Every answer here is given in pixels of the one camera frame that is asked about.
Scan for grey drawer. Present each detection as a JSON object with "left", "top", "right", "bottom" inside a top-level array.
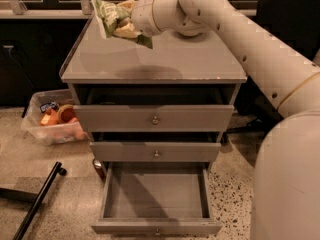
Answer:
[
  {"left": 90, "top": 132, "right": 221, "bottom": 162},
  {"left": 92, "top": 162, "right": 221, "bottom": 236},
  {"left": 75, "top": 85, "right": 233, "bottom": 133}
]

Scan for grey window railing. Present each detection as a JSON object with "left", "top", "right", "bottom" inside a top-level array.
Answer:
[{"left": 0, "top": 0, "right": 258, "bottom": 20}]

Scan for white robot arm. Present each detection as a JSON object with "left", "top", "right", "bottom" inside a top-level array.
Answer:
[{"left": 131, "top": 0, "right": 320, "bottom": 240}]

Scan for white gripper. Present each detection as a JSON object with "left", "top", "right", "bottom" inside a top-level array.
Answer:
[{"left": 113, "top": 0, "right": 162, "bottom": 39}]

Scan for clear plastic storage bin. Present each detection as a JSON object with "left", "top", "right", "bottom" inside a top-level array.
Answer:
[{"left": 21, "top": 89, "right": 88, "bottom": 145}]

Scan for grey top drawer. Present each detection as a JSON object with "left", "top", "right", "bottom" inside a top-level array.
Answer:
[{"left": 75, "top": 85, "right": 233, "bottom": 133}]

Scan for black office chair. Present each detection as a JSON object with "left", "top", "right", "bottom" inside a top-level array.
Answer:
[{"left": 235, "top": 0, "right": 320, "bottom": 134}]

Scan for grey drawer cabinet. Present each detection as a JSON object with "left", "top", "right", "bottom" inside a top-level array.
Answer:
[{"left": 59, "top": 4, "right": 248, "bottom": 172}]

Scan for dark red cabinet caster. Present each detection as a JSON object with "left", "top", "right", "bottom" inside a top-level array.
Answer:
[{"left": 93, "top": 159, "right": 106, "bottom": 180}]

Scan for grey bottom drawer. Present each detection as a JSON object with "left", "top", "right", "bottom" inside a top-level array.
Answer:
[{"left": 92, "top": 162, "right": 221, "bottom": 236}]

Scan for orange cup in bin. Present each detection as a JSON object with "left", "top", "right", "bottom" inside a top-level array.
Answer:
[{"left": 57, "top": 104, "right": 76, "bottom": 123}]

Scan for grey middle drawer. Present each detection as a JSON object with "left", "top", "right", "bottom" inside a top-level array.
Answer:
[{"left": 90, "top": 132, "right": 221, "bottom": 162}]

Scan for black metal stand leg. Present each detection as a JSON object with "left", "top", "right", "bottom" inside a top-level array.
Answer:
[{"left": 0, "top": 162, "right": 67, "bottom": 240}]

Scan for green jalapeno chip bag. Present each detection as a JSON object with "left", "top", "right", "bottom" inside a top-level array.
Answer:
[{"left": 91, "top": 0, "right": 153, "bottom": 49}]

